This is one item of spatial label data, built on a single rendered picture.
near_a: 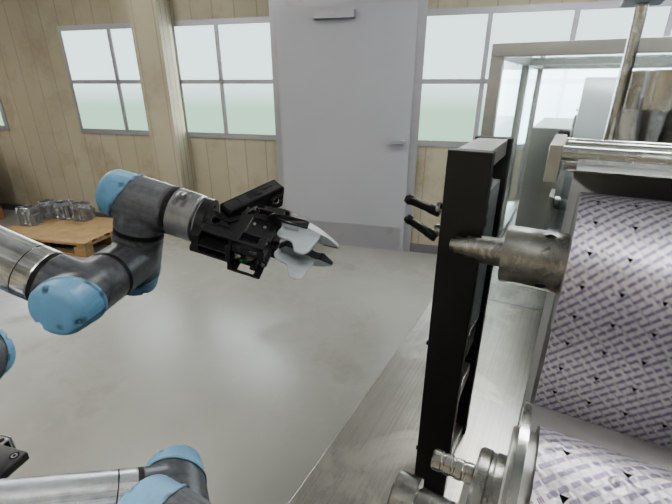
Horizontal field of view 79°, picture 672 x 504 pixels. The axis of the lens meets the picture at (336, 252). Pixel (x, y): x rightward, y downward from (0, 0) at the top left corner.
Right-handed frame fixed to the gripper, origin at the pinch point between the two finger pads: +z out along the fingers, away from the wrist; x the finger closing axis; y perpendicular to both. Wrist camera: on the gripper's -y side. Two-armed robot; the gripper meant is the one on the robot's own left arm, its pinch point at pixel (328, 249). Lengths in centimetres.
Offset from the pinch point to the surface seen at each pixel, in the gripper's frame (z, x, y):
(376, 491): 19.3, -25.0, 24.4
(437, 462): 11.9, 19.0, 34.1
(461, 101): 63, -92, -295
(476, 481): 13.5, 21.4, 35.4
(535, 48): 32, 19, -65
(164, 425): -51, -166, -15
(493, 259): 17.9, 17.6, 10.7
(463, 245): 14.8, 16.7, 8.9
